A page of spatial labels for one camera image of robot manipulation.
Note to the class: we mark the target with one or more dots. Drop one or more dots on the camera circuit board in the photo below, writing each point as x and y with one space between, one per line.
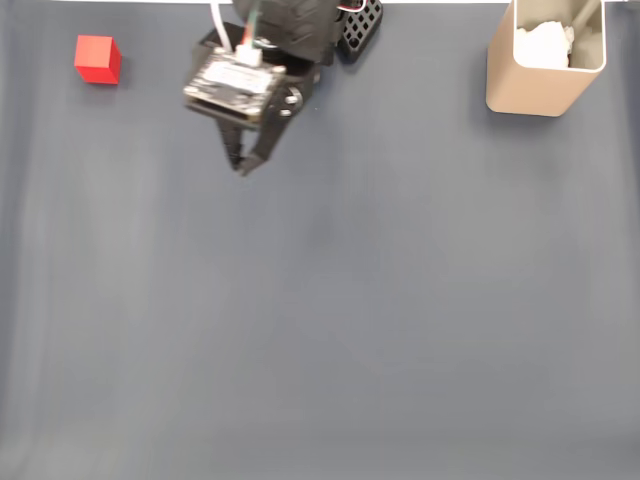
230 82

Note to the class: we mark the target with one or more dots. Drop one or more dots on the white crumpled tissue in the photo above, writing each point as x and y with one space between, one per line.
542 45

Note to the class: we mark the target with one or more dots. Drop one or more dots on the blue-grey table mat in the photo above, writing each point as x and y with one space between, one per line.
320 300

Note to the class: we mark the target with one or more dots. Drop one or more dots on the red cube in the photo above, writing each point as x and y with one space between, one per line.
95 52

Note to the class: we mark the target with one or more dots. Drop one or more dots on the beige box with metal lining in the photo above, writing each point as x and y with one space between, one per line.
530 90

